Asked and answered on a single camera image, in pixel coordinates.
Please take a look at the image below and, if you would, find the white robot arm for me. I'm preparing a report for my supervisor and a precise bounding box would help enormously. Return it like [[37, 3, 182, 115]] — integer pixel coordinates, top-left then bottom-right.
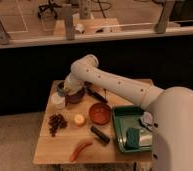
[[64, 54, 193, 171]]

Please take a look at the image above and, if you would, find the black rectangular block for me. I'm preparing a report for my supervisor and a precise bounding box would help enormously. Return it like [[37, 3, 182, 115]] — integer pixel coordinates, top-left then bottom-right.
[[90, 126, 110, 144]]

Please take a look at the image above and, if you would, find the middle grey railing post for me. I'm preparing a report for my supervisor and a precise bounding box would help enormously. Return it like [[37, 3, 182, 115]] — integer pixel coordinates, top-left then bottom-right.
[[62, 4, 75, 40]]

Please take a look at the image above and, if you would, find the orange carrot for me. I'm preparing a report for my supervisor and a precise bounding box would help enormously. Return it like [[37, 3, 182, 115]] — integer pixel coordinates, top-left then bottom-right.
[[70, 141, 93, 162]]

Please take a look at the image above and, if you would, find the black ladle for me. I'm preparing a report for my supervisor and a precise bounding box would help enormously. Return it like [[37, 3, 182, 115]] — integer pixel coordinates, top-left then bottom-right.
[[85, 82, 108, 103]]

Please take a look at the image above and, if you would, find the small metal cup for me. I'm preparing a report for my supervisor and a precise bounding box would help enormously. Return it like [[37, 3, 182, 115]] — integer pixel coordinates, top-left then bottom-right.
[[57, 81, 65, 96]]

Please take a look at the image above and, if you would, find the small yellow round item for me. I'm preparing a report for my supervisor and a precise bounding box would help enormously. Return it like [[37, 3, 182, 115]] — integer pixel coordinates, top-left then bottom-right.
[[74, 114, 86, 126]]

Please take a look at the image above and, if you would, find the office chair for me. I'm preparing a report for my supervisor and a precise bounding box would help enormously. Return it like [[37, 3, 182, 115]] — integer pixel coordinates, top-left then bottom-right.
[[37, 0, 60, 18]]

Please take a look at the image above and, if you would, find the white plastic cup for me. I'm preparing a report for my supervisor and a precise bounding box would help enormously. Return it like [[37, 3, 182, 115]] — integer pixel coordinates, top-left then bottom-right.
[[51, 93, 65, 109]]

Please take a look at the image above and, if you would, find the wooden board with items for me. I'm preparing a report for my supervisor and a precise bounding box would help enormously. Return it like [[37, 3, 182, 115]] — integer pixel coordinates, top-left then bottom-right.
[[54, 18, 121, 36]]

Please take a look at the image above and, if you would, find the dark purple bowl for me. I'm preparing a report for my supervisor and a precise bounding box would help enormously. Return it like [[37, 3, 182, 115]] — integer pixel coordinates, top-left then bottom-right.
[[65, 88, 85, 104]]

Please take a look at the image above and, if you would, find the right grey railing post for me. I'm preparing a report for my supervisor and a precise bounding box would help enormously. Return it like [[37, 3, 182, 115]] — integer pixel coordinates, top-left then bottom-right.
[[154, 0, 175, 34]]

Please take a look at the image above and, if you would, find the bunch of dark grapes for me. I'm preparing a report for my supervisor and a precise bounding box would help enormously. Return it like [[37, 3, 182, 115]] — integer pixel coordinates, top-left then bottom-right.
[[48, 114, 67, 137]]

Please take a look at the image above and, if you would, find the red-brown bowl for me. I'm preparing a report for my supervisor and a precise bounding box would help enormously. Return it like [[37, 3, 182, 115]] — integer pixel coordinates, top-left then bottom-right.
[[89, 103, 111, 125]]

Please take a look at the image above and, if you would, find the green tray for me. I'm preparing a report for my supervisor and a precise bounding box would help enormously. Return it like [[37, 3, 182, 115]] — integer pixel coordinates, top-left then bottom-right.
[[112, 105, 152, 153]]

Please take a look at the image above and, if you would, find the teal sponge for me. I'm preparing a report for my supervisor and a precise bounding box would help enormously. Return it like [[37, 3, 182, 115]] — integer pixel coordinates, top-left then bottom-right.
[[126, 128, 140, 148]]

